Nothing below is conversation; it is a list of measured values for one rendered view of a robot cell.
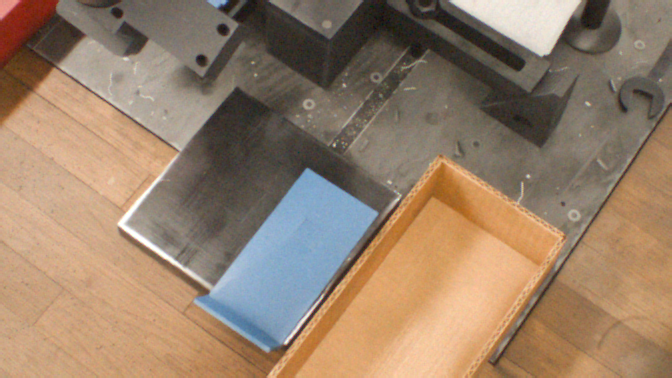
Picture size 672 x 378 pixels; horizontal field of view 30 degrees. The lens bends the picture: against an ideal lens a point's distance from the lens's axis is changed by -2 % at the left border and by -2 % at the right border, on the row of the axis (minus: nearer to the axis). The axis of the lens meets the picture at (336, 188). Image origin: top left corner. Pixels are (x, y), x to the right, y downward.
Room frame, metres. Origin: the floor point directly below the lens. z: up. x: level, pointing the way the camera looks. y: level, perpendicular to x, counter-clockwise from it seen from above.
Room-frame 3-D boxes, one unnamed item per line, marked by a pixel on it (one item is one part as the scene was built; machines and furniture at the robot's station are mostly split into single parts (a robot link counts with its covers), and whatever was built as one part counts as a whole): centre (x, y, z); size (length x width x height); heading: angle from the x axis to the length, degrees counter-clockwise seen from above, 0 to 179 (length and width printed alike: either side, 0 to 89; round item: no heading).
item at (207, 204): (0.43, 0.06, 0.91); 0.17 x 0.16 x 0.02; 60
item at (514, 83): (0.59, -0.09, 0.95); 0.15 x 0.03 x 0.10; 60
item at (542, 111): (0.55, -0.15, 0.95); 0.06 x 0.03 x 0.09; 60
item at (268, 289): (0.39, 0.03, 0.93); 0.15 x 0.07 x 0.03; 152
